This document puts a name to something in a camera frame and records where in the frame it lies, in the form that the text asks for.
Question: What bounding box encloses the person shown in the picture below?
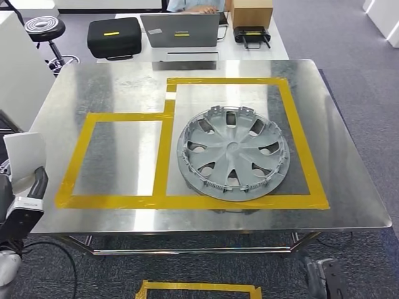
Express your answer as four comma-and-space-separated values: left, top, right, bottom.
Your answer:
166, 0, 226, 14

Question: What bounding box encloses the black router device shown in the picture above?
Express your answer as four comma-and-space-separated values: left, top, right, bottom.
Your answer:
234, 25, 272, 50

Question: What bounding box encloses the black carrying case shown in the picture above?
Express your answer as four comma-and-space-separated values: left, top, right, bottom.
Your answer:
87, 17, 143, 61

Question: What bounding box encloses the white partition panel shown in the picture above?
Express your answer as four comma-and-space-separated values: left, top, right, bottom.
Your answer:
362, 0, 399, 48

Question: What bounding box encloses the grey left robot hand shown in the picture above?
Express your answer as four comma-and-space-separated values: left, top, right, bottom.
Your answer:
0, 166, 49, 225

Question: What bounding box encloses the cardboard box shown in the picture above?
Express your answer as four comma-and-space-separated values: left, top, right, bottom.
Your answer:
230, 0, 274, 30

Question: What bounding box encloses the grey wheel hubcap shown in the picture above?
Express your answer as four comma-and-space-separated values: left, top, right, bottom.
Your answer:
176, 105, 291, 203

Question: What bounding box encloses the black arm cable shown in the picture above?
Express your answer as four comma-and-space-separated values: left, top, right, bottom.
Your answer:
20, 241, 78, 299

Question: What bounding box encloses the grey laptop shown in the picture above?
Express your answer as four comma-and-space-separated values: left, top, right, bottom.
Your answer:
139, 13, 221, 63

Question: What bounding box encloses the black floor cable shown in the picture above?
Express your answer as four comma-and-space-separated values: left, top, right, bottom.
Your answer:
317, 232, 354, 250

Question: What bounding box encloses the black round stool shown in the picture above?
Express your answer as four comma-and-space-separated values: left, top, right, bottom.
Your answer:
24, 16, 81, 76

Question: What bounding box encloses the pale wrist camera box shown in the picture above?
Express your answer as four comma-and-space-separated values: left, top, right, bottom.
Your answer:
0, 196, 45, 245
317, 257, 348, 299

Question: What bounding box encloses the white plastic shell part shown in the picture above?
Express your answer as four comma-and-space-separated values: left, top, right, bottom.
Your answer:
3, 131, 48, 196

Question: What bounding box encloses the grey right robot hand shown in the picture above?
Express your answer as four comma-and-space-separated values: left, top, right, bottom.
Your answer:
298, 252, 327, 299

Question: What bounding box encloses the steel workbench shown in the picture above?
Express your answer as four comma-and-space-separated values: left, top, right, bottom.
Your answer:
29, 59, 393, 259

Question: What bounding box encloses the white desk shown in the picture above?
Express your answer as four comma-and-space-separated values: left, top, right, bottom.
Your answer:
97, 11, 290, 65
0, 10, 57, 134

